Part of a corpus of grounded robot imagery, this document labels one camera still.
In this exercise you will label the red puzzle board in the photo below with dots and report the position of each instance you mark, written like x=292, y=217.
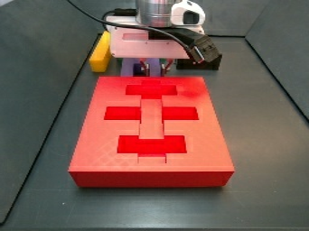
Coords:
x=152, y=136

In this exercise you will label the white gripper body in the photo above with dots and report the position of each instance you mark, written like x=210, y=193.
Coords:
x=132, y=43

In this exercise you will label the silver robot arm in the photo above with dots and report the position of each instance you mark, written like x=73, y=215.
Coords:
x=160, y=14

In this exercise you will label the black fixture holder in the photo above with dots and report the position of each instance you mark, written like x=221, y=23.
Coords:
x=186, y=64

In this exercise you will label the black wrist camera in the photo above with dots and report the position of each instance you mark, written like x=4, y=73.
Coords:
x=196, y=43

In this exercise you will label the yellow long bar block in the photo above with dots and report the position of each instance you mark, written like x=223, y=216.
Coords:
x=101, y=56

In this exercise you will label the purple U-shaped block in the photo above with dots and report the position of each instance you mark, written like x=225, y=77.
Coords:
x=132, y=67

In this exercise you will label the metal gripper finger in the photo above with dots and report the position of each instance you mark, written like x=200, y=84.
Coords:
x=145, y=67
x=165, y=66

